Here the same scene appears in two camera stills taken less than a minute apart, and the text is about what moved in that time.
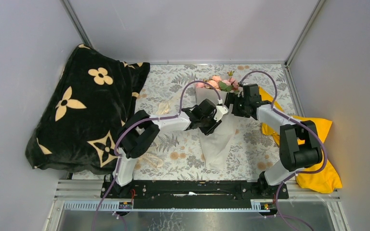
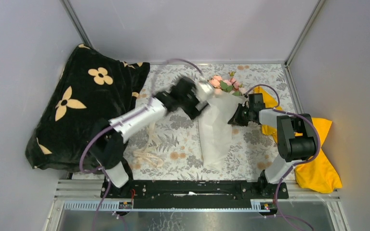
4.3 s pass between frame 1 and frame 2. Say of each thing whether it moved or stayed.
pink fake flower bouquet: stayed
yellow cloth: stayed
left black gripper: moved
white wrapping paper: stayed
